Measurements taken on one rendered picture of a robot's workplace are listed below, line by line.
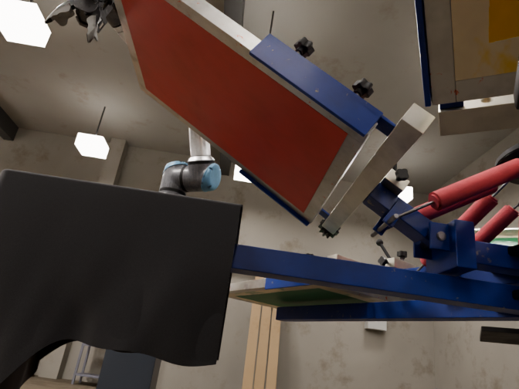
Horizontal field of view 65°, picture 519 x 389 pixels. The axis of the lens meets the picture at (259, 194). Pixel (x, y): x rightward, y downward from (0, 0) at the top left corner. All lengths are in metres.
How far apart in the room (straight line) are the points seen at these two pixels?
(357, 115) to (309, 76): 0.13
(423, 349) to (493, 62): 8.29
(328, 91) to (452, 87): 0.24
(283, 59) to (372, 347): 7.83
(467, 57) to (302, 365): 7.61
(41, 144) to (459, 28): 9.32
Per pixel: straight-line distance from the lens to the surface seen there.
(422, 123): 0.86
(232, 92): 1.10
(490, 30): 0.75
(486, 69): 0.77
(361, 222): 8.92
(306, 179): 1.16
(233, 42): 0.96
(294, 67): 0.90
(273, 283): 1.66
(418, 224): 1.12
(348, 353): 8.36
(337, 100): 0.87
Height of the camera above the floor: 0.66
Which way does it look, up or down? 22 degrees up
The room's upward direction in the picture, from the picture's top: 8 degrees clockwise
